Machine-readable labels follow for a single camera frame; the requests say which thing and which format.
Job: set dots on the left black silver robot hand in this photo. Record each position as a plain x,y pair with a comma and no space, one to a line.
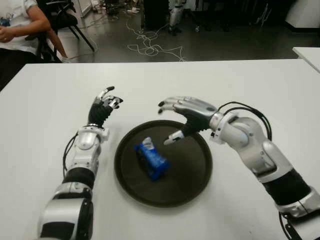
98,113

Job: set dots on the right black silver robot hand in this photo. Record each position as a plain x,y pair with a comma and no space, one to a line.
197,115

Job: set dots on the blue Oreo cookie package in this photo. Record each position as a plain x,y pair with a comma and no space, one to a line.
152,160

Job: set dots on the left silver black robot arm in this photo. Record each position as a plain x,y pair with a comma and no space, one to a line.
85,155

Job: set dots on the right silver black robot arm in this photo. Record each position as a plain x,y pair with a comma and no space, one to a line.
262,155

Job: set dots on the round dark brown tray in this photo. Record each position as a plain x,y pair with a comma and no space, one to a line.
185,175

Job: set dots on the white humanoid robot in background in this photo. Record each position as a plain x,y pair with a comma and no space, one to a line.
176,15

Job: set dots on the black office chair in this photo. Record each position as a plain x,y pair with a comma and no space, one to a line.
63,17

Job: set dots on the seated person in white shirt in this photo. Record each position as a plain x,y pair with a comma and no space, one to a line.
17,25

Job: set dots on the white side table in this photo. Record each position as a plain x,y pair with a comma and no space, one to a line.
310,56

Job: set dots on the white cabinet with black base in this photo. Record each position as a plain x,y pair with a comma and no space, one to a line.
305,12

